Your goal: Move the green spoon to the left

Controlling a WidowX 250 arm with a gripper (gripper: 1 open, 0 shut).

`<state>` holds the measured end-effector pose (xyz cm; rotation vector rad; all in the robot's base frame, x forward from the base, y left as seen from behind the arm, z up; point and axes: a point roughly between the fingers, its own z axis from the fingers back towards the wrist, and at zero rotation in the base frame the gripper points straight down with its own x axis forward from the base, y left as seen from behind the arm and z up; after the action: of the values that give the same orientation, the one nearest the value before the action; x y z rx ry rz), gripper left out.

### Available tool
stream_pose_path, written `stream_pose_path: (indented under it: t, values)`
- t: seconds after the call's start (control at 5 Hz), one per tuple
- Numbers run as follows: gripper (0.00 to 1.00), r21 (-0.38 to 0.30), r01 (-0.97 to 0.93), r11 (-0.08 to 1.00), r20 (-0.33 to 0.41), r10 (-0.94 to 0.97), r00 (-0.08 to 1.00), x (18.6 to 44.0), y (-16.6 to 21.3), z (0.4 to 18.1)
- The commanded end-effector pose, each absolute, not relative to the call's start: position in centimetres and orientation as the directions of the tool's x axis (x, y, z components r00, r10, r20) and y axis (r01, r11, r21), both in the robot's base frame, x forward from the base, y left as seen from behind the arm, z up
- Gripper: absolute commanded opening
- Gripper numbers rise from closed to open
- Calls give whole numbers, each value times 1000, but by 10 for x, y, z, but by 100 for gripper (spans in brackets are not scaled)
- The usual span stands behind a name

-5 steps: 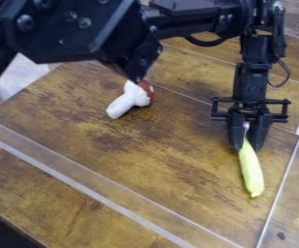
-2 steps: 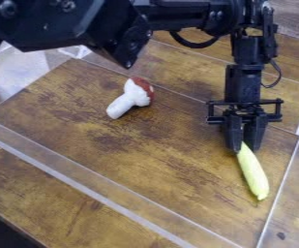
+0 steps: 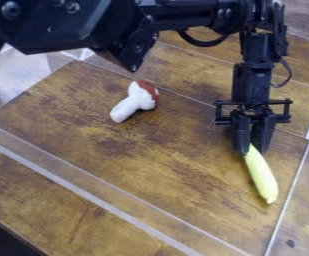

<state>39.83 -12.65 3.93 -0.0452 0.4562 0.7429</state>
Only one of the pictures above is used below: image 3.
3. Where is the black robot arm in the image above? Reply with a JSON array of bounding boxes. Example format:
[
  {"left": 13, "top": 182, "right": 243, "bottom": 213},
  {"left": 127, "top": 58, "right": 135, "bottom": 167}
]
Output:
[{"left": 0, "top": 0, "right": 292, "bottom": 154}]

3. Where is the red white toy mushroom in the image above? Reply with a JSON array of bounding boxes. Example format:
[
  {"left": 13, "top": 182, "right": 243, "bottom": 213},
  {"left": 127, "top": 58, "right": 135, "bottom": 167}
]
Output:
[{"left": 110, "top": 80, "right": 160, "bottom": 123}]

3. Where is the black cable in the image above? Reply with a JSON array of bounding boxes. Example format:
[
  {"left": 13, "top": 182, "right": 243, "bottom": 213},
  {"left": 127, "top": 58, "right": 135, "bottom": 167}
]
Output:
[{"left": 269, "top": 56, "right": 294, "bottom": 90}]

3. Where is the clear acrylic enclosure wall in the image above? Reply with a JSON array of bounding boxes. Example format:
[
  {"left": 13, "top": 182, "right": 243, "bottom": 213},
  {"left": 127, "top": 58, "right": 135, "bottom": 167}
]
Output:
[{"left": 0, "top": 40, "right": 309, "bottom": 256}]

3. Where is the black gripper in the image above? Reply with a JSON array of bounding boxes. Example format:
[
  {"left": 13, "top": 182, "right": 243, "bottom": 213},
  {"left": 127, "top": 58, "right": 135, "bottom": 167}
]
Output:
[{"left": 215, "top": 63, "right": 294, "bottom": 155}]

